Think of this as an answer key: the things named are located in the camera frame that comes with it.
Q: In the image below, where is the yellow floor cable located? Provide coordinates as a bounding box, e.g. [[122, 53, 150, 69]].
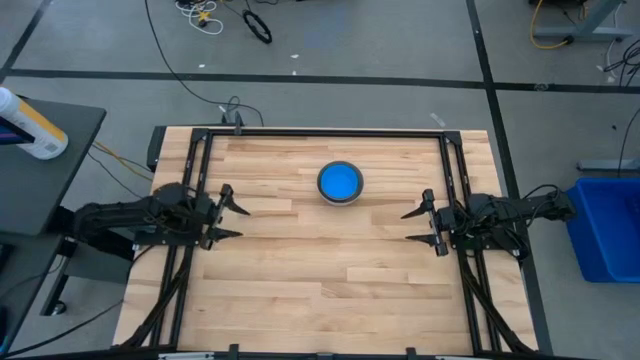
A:
[[529, 0, 572, 51]]

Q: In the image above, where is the large grey bowl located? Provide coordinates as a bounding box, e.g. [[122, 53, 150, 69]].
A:
[[316, 160, 365, 207]]

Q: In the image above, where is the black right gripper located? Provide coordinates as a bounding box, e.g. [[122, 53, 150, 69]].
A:
[[400, 188, 460, 258]]

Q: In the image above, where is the thin yellow cable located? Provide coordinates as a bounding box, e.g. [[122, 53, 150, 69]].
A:
[[92, 141, 154, 182]]

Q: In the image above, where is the blue plastic bowl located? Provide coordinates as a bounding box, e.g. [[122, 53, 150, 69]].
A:
[[319, 163, 361, 202]]

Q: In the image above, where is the long black floor cable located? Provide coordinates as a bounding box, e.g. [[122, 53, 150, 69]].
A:
[[143, 0, 265, 128]]

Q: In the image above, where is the blue plastic bin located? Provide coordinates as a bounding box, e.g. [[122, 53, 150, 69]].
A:
[[565, 177, 640, 284]]

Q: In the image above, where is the black side table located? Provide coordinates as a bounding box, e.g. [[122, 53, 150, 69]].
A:
[[0, 97, 108, 237]]

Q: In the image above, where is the white cable bundle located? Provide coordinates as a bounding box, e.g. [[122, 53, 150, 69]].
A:
[[174, 0, 225, 36]]

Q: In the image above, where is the black cable bundle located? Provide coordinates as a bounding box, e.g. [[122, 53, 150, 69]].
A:
[[602, 38, 640, 87]]

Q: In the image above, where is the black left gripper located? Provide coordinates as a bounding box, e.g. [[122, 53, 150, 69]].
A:
[[189, 183, 251, 250]]

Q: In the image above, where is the black metal table frame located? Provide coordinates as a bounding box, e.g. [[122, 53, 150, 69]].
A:
[[112, 127, 541, 360]]

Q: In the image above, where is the grey floor bar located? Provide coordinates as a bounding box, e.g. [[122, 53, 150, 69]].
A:
[[577, 158, 640, 173]]

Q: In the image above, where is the grey table base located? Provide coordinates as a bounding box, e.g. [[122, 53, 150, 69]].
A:
[[532, 0, 636, 43]]

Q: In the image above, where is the white bottle with yellow label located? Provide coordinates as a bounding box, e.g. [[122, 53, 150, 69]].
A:
[[0, 86, 70, 161]]

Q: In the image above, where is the black coiled cable ring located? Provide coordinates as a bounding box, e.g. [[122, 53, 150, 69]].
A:
[[242, 9, 274, 45]]

